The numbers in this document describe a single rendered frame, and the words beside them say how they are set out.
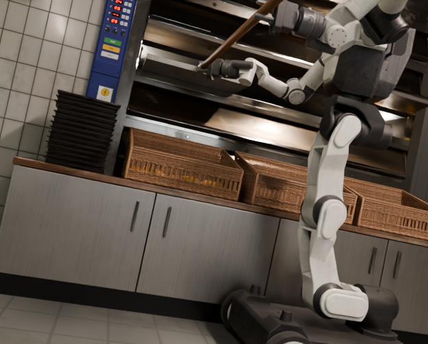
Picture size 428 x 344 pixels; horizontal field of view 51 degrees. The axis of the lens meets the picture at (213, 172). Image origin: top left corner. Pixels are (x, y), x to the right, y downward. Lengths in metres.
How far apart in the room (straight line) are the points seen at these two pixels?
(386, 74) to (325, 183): 0.49
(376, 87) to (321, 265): 0.73
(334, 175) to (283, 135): 0.96
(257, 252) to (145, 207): 0.57
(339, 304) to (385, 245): 0.67
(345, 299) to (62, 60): 1.84
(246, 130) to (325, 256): 1.08
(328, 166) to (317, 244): 0.30
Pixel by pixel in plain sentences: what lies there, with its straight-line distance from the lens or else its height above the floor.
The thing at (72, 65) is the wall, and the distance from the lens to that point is 2.61.
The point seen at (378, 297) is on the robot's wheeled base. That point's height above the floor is 0.33.
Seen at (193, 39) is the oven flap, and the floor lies 1.39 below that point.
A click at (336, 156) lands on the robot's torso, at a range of 1.84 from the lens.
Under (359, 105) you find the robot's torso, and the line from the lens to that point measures 1.91.
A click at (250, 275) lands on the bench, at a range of 2.19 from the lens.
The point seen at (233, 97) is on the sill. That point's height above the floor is 1.16.
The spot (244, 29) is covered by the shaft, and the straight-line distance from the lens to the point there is 1.63.
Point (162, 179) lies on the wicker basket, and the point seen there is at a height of 0.61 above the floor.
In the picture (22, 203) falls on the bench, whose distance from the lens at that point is 2.04.
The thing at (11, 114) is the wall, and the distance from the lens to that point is 2.61.
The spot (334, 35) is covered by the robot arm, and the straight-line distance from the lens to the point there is 1.49.
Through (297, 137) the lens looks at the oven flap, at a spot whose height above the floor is 1.02.
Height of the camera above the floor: 0.63
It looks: 2 degrees up
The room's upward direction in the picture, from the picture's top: 12 degrees clockwise
